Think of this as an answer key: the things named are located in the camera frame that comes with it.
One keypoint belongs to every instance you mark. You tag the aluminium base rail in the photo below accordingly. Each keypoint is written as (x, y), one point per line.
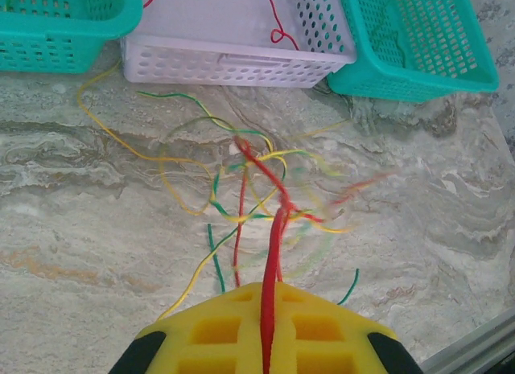
(483, 342)

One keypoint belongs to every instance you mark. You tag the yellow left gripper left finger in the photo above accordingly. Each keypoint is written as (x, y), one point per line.
(209, 330)

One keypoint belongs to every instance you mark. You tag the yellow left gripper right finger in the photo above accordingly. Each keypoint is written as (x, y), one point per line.
(322, 330)

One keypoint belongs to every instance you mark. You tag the lavender plastic basket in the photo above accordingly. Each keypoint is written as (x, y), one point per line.
(225, 20)

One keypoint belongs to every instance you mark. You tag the teal plastic basket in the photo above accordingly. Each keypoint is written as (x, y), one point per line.
(80, 24)
(402, 80)

